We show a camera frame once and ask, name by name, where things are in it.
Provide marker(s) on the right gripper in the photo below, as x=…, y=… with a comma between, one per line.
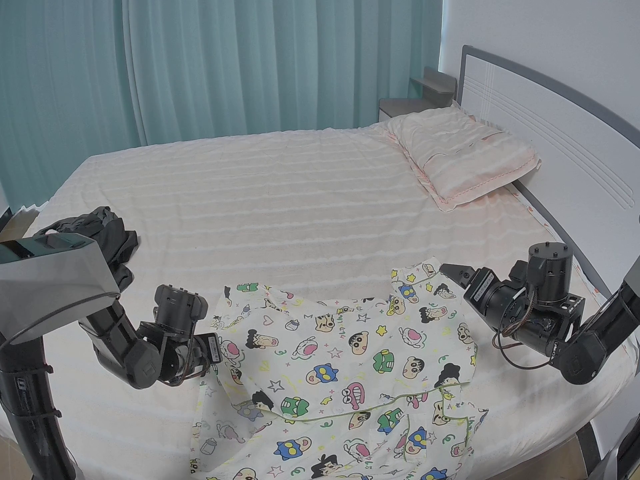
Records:
x=505, y=303

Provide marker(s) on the black shirt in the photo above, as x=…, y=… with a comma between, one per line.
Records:
x=120, y=248

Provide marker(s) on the grey bedside table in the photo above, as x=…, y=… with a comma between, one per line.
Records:
x=400, y=108

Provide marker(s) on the white printed pyjama top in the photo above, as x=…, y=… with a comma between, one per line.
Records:
x=350, y=368

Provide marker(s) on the pale pink striped pillow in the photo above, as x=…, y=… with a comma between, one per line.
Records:
x=465, y=163

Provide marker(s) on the grey garment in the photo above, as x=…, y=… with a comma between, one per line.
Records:
x=95, y=214

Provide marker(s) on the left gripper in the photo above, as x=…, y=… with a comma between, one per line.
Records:
x=202, y=353

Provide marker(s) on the blue-green curtain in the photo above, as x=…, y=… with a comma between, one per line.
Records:
x=275, y=43
x=60, y=68

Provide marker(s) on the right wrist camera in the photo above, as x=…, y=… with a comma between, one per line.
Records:
x=520, y=273

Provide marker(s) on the bed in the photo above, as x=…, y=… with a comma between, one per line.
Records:
x=250, y=208

